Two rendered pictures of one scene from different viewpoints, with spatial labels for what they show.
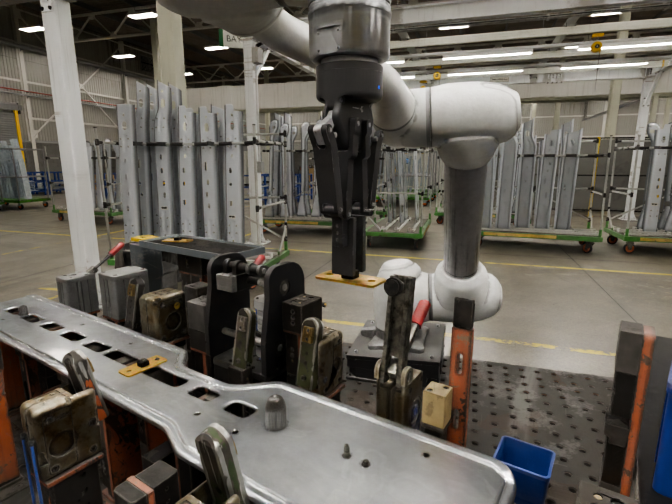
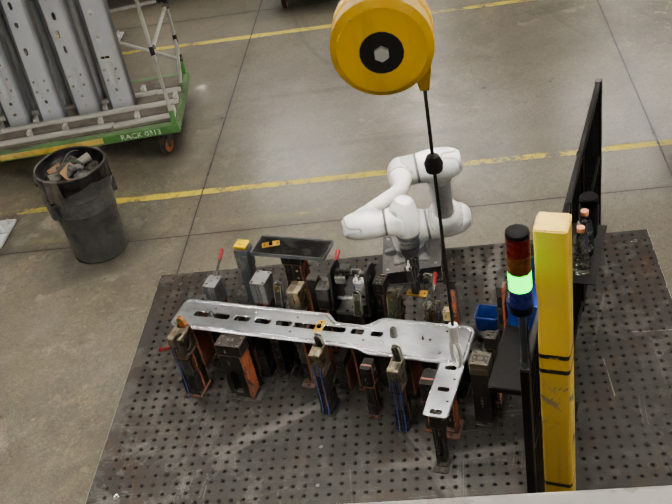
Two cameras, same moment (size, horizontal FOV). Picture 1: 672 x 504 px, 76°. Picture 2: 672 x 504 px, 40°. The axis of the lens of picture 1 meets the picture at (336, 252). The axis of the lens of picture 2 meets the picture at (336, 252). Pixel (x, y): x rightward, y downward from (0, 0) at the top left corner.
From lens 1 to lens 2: 325 cm
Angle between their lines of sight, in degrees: 25
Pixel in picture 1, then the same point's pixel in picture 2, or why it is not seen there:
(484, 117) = (445, 173)
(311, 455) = (412, 342)
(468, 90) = not seen: hidden behind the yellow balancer
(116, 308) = (266, 298)
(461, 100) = not seen: hidden behind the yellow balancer
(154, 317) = (299, 300)
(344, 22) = (410, 244)
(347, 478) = (426, 345)
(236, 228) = (116, 72)
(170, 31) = not seen: outside the picture
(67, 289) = (215, 291)
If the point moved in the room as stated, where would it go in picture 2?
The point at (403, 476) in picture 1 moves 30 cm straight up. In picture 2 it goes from (442, 339) to (435, 284)
